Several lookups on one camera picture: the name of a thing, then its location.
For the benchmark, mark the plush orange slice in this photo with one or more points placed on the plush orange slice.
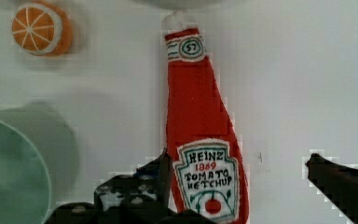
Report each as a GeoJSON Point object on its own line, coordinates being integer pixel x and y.
{"type": "Point", "coordinates": [42, 29]}

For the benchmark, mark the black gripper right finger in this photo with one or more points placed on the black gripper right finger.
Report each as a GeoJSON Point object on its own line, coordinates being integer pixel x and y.
{"type": "Point", "coordinates": [337, 182]}

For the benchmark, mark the red plush ketchup bottle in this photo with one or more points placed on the red plush ketchup bottle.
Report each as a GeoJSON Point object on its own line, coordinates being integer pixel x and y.
{"type": "Point", "coordinates": [208, 171]}

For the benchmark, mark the green mug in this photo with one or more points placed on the green mug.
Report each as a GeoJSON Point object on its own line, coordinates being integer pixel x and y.
{"type": "Point", "coordinates": [39, 163]}

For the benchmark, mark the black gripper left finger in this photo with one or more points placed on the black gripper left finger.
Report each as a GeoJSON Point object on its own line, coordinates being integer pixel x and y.
{"type": "Point", "coordinates": [140, 198]}

